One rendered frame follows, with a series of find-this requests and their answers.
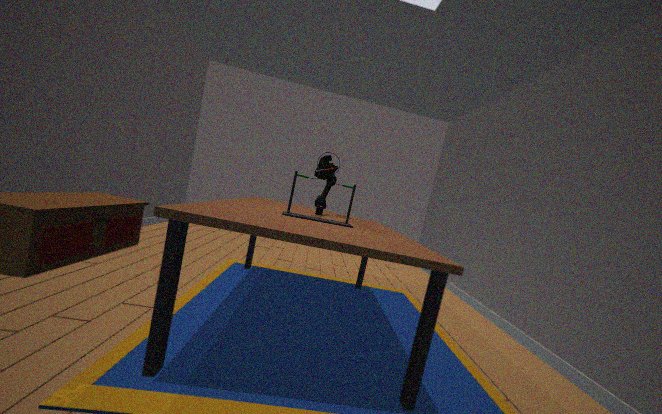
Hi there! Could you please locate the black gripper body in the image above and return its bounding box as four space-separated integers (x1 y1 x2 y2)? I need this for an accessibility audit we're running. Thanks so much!
323 155 335 183

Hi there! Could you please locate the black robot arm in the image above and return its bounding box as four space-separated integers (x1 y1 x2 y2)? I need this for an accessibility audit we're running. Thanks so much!
314 157 337 216

